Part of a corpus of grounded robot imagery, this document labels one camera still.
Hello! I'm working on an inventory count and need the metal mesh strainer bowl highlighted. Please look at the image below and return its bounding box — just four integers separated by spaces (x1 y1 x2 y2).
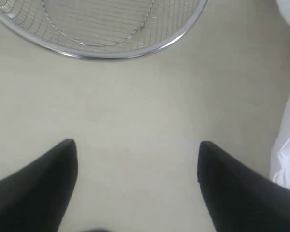
0 0 206 60

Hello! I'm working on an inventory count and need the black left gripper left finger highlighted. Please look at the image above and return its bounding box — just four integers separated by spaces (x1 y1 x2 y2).
0 139 77 232

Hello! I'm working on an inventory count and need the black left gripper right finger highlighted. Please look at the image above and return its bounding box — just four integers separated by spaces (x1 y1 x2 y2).
197 141 290 232

